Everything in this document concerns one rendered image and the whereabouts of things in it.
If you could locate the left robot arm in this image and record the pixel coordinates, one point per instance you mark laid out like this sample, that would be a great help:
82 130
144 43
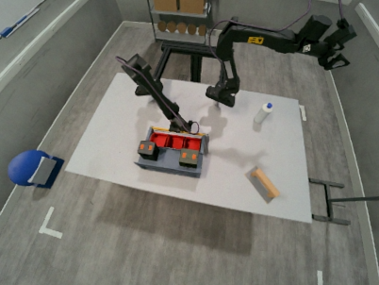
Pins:
285 41

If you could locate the grey metal shelf rack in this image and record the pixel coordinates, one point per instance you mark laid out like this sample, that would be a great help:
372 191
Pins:
168 160

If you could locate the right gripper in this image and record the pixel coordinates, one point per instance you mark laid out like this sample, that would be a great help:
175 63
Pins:
174 128

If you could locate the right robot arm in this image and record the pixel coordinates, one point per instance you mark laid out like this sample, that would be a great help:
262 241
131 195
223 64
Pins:
148 85

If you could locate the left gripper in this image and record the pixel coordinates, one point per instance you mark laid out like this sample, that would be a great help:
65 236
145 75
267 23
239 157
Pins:
324 50

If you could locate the sanding float with wooden handle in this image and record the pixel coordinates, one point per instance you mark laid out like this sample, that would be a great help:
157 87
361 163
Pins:
255 175

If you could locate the white bottle with blue cap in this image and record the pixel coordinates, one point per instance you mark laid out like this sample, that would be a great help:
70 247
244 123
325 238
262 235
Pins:
263 113

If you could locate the red open bin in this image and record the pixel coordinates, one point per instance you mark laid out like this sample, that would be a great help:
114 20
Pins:
159 139
192 143
175 141

